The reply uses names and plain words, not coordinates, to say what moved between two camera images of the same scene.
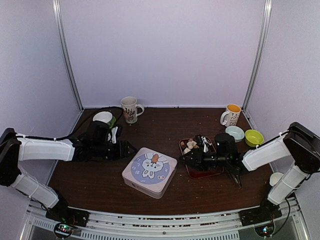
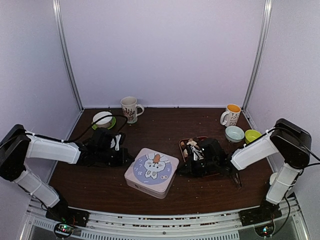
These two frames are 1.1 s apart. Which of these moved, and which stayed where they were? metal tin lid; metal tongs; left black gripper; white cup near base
Moved: left black gripper
Stayed: white cup near base; metal tin lid; metal tongs
